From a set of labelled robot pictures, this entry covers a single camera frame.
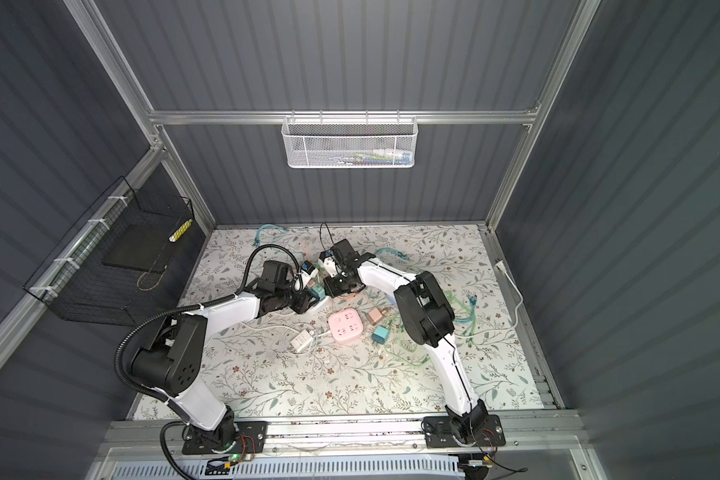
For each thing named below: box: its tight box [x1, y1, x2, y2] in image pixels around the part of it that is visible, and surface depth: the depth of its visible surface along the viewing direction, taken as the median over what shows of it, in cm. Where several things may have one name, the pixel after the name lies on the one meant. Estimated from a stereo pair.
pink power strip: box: [328, 308, 364, 342], surface depth 93 cm
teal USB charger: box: [371, 326, 389, 345], surface depth 91 cm
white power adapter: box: [290, 329, 314, 352], surface depth 89 cm
